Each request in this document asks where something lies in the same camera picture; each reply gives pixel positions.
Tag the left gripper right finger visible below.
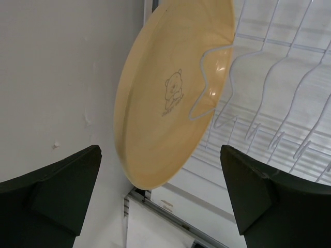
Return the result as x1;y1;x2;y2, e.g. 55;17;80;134
220;145;330;247

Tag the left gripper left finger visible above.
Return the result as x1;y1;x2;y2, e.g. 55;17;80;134
1;145;102;247

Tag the beige plate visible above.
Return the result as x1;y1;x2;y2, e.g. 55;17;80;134
113;1;235;190

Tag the aluminium table frame rail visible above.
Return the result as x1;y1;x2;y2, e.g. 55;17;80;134
124;189;246;247

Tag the white wire dish rack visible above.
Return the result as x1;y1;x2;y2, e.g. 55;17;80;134
151;1;330;233

